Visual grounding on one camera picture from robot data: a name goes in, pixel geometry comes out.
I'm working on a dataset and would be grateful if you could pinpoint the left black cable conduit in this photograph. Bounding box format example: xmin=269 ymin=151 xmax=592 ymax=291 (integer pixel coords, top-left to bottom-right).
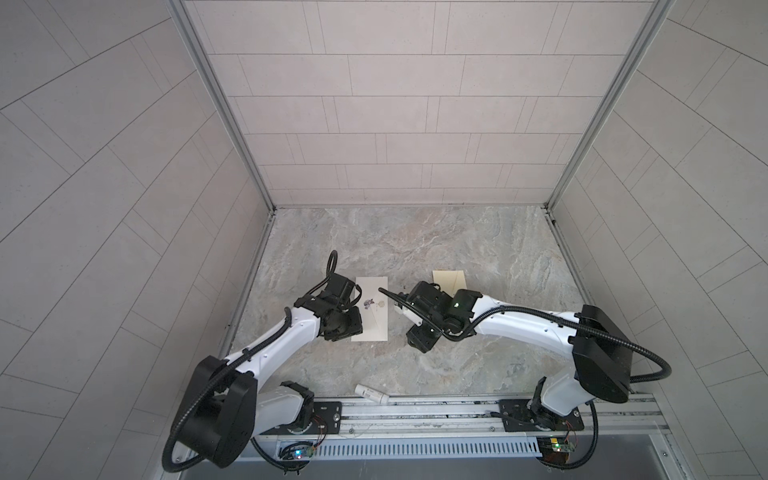
xmin=160 ymin=250 xmax=340 ymax=474

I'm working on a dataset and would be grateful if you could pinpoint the right black cable conduit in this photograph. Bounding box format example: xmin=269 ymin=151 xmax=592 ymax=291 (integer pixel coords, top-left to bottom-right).
xmin=377 ymin=286 xmax=673 ymax=470

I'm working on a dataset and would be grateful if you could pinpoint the circuit board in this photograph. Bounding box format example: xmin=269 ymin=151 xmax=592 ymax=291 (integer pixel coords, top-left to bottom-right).
xmin=537 ymin=437 xmax=576 ymax=465
xmin=279 ymin=441 xmax=316 ymax=462

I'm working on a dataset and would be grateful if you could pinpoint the white ventilation grille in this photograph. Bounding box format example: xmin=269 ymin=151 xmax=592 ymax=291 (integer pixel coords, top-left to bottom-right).
xmin=236 ymin=436 xmax=541 ymax=462

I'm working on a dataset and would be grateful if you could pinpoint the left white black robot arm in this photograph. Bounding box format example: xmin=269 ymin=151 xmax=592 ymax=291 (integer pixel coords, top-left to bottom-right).
xmin=161 ymin=273 xmax=363 ymax=473

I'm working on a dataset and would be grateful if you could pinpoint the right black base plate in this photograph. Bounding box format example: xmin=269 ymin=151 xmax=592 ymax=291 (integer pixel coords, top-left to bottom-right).
xmin=498 ymin=399 xmax=584 ymax=433

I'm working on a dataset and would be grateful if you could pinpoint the right circuit board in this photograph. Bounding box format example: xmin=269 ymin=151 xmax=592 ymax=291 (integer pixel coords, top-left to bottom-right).
xmin=537 ymin=437 xmax=576 ymax=465

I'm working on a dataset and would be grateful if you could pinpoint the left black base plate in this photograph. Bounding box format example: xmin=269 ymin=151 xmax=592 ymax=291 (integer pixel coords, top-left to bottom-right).
xmin=262 ymin=401 xmax=343 ymax=435

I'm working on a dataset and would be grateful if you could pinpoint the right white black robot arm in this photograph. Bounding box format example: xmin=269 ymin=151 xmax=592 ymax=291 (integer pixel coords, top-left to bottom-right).
xmin=393 ymin=281 xmax=632 ymax=431

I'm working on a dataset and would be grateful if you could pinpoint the left circuit board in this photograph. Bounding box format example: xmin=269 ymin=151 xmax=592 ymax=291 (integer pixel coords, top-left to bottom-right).
xmin=279 ymin=441 xmax=316 ymax=462

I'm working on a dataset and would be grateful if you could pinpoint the cream white envelope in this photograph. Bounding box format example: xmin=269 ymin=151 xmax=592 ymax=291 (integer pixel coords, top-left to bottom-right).
xmin=351 ymin=277 xmax=389 ymax=342

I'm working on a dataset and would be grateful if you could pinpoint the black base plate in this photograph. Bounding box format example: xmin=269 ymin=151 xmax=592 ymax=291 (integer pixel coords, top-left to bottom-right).
xmin=262 ymin=401 xmax=343 ymax=435
xmin=498 ymin=399 xmax=584 ymax=433

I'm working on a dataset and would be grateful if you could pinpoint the yellow manila envelope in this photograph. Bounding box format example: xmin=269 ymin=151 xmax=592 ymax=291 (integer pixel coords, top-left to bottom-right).
xmin=433 ymin=270 xmax=467 ymax=297

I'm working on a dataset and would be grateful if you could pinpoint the aluminium mounting rail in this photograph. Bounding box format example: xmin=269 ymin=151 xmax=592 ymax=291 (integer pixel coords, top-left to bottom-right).
xmin=246 ymin=393 xmax=669 ymax=442

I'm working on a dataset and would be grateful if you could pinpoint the black cable conduit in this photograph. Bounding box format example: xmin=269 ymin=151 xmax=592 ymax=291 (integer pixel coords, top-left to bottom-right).
xmin=160 ymin=250 xmax=340 ymax=474
xmin=377 ymin=286 xmax=673 ymax=470

